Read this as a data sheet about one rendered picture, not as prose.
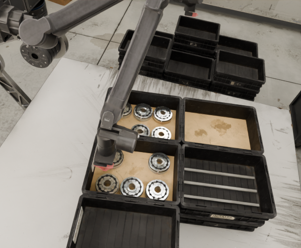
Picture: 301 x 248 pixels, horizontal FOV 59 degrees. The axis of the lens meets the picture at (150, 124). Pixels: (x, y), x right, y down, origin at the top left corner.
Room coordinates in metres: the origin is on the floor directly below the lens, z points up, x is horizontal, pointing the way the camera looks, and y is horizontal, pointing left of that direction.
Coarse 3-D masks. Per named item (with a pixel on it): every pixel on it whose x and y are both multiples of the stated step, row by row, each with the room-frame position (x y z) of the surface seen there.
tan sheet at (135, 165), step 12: (132, 156) 0.65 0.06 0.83; (144, 156) 0.66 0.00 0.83; (168, 156) 0.68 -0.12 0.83; (96, 168) 0.55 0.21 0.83; (120, 168) 0.57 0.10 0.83; (132, 168) 0.59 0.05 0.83; (144, 168) 0.60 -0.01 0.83; (96, 180) 0.50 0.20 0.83; (120, 180) 0.52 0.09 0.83; (144, 180) 0.54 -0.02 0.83; (168, 180) 0.56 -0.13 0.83; (144, 192) 0.48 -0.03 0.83
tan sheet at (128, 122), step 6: (132, 108) 0.95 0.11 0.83; (132, 114) 0.91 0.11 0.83; (174, 114) 0.96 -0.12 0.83; (120, 120) 0.85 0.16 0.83; (126, 120) 0.86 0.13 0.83; (132, 120) 0.87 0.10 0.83; (150, 120) 0.89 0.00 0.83; (174, 120) 0.92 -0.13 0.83; (126, 126) 0.82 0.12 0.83; (132, 126) 0.83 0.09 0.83; (150, 126) 0.85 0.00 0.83; (156, 126) 0.85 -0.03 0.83; (162, 126) 0.86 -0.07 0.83; (168, 126) 0.87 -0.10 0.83; (174, 126) 0.87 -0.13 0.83; (150, 132) 0.81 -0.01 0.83; (174, 132) 0.83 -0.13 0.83; (174, 138) 0.80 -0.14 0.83
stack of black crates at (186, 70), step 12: (168, 60) 1.84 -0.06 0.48; (180, 60) 1.98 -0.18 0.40; (192, 60) 1.97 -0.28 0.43; (204, 60) 1.96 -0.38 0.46; (168, 72) 1.70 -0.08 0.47; (180, 72) 1.83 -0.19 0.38; (192, 72) 1.86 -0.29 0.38; (204, 72) 1.89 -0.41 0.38; (180, 84) 1.69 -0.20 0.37; (192, 84) 1.70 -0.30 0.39; (204, 84) 1.69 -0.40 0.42
